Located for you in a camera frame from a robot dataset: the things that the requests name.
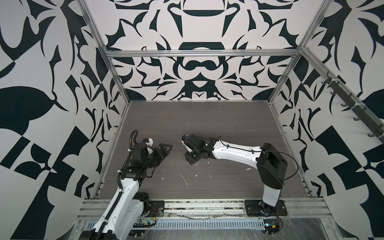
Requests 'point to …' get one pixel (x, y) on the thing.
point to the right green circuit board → (271, 226)
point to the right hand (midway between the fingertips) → (187, 157)
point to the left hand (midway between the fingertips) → (169, 148)
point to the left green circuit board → (143, 223)
